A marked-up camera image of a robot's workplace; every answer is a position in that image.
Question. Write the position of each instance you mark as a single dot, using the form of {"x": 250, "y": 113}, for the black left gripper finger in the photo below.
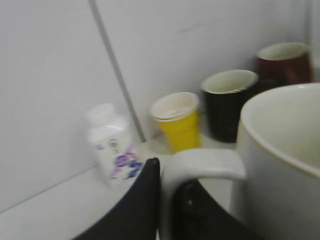
{"x": 136, "y": 215}

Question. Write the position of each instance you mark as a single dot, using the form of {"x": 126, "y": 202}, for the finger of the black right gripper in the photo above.
{"x": 197, "y": 216}

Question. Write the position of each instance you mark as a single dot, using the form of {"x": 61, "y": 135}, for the white ceramic mug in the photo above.
{"x": 277, "y": 159}

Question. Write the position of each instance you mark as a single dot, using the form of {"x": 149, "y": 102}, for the white yogurt bottle blueberry label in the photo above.
{"x": 111, "y": 137}

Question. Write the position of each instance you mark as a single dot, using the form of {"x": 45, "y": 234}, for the black ceramic mug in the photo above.
{"x": 224, "y": 95}

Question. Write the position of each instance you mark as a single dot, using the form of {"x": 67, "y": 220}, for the dark red ceramic mug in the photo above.
{"x": 286, "y": 63}

